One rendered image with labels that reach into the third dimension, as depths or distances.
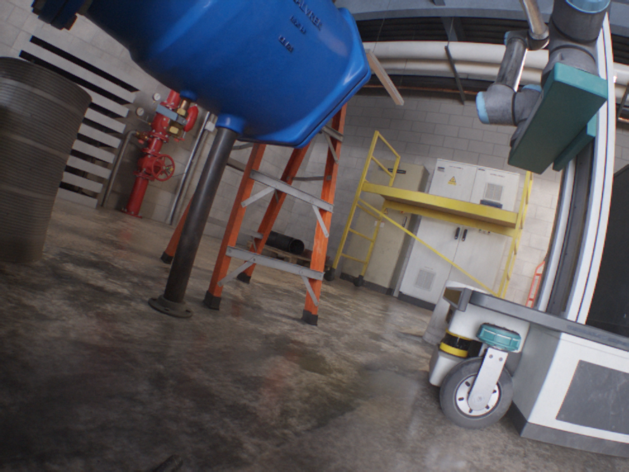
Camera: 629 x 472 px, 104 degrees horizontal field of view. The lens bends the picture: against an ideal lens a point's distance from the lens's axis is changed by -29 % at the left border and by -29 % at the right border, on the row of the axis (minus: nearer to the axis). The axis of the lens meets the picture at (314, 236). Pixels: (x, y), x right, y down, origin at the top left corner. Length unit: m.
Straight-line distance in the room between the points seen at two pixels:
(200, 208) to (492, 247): 4.01
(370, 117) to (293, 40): 5.51
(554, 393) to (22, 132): 1.39
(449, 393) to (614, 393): 0.40
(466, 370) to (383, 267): 4.19
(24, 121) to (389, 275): 4.58
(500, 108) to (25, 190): 1.66
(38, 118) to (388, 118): 5.69
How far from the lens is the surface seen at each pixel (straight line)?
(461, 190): 4.82
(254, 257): 1.25
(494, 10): 4.87
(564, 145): 1.27
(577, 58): 1.05
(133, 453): 0.46
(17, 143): 1.02
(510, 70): 1.76
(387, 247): 4.97
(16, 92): 1.04
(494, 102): 1.54
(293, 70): 0.91
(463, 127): 5.74
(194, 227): 0.99
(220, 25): 0.79
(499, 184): 4.80
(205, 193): 0.99
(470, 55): 4.84
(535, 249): 5.07
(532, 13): 1.85
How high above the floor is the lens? 0.30
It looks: 2 degrees up
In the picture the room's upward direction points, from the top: 18 degrees clockwise
